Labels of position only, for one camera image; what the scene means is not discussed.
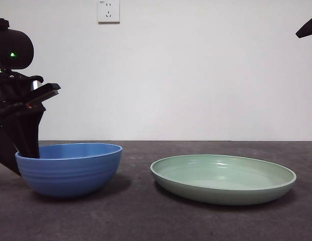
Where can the pale green plate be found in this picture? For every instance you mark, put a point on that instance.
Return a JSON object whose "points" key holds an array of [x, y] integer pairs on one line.
{"points": [[221, 193]]}

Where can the blue ribbed bowl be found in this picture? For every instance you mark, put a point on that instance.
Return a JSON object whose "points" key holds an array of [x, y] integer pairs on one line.
{"points": [[70, 175]]}

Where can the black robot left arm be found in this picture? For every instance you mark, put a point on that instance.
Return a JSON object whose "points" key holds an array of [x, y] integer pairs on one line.
{"points": [[15, 42]]}

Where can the white wall socket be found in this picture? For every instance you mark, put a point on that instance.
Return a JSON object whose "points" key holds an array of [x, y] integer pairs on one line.
{"points": [[109, 12]]}

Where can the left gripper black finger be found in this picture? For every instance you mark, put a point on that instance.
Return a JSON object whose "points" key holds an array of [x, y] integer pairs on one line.
{"points": [[28, 135], [5, 148]]}

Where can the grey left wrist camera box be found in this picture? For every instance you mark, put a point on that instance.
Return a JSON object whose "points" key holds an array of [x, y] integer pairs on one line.
{"points": [[36, 84]]}

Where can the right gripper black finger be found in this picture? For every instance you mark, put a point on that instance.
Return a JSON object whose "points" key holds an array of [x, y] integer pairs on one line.
{"points": [[307, 28]]}

